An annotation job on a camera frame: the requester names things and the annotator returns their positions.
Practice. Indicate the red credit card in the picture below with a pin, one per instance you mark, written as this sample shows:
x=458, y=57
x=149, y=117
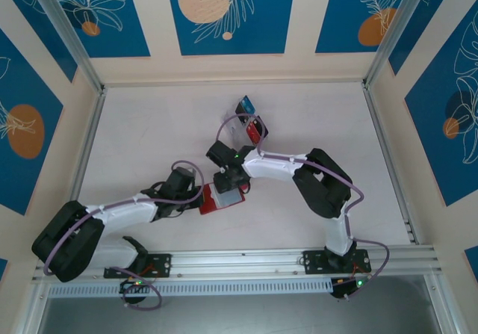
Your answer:
x=254, y=132

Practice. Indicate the blue floral wall panel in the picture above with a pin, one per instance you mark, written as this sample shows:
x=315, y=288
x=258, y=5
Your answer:
x=261, y=31
x=30, y=24
x=112, y=20
x=429, y=143
x=437, y=20
x=22, y=98
x=336, y=20

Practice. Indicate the aluminium mounting rail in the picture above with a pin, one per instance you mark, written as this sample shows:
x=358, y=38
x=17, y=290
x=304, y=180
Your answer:
x=242, y=261

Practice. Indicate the aluminium side rail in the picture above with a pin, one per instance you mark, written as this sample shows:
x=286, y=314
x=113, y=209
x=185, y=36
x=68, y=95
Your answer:
x=388, y=162
x=93, y=125

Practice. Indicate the black left controller board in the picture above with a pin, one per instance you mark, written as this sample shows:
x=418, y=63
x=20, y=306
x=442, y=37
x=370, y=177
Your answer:
x=130, y=285

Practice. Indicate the blue credit card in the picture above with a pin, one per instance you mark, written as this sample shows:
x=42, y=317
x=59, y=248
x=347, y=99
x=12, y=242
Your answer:
x=248, y=104

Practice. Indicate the black controller board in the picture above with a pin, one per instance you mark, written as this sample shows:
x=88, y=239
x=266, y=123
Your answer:
x=349, y=287
x=130, y=285

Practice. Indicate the red card holder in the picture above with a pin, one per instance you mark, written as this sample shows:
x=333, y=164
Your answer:
x=224, y=205

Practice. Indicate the black right controller board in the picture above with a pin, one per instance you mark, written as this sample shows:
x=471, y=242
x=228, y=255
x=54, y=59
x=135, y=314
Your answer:
x=349, y=287

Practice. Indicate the black credit card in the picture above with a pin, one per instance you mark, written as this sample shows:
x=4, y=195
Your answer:
x=241, y=108
x=261, y=122

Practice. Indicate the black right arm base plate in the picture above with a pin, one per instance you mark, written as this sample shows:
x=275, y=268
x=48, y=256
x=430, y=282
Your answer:
x=313, y=261

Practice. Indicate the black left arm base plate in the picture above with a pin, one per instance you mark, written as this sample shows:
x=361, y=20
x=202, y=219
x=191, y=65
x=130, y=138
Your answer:
x=162, y=265

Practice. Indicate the clear acrylic card stand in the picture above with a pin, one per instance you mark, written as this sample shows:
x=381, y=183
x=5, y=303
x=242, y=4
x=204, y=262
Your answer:
x=235, y=132

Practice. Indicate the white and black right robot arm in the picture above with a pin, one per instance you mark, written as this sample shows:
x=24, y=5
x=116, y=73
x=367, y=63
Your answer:
x=272, y=167

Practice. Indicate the aluminium frame post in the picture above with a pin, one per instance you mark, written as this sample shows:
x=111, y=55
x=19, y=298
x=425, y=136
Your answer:
x=67, y=31
x=407, y=24

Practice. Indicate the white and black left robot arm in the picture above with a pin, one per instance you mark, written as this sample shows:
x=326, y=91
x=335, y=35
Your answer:
x=127, y=214

